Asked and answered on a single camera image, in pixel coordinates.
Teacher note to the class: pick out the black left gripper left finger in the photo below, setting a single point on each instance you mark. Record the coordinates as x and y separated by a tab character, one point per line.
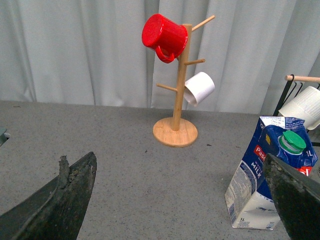
57	210

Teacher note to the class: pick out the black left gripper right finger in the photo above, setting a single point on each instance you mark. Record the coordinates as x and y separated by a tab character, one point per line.
296	198

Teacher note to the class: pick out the blue white milk carton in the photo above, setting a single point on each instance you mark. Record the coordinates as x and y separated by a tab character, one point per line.
248	198

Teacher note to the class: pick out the small white hanging cup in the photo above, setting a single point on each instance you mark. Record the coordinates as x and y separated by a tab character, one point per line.
197	88

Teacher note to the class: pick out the cream ribbed hanging mug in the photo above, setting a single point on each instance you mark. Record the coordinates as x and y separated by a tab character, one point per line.
306	106

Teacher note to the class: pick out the wooden mug tree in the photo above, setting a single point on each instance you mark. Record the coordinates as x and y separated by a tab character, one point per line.
175	131

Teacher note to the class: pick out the red enamel mug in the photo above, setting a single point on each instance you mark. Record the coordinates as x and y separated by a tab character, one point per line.
167	38

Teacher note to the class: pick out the black wire mug rack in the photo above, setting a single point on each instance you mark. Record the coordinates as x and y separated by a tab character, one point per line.
294	85

